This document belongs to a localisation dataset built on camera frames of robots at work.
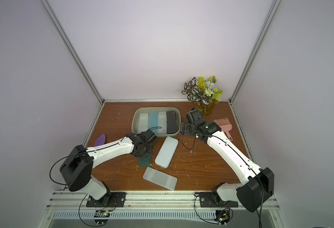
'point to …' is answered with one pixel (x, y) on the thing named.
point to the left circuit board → (101, 217)
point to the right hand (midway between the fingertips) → (189, 125)
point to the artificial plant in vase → (203, 93)
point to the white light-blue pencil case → (165, 154)
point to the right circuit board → (222, 217)
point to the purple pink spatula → (101, 140)
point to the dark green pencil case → (144, 161)
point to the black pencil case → (171, 121)
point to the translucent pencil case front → (160, 178)
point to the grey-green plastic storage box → (136, 111)
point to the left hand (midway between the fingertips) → (150, 153)
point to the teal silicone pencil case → (153, 121)
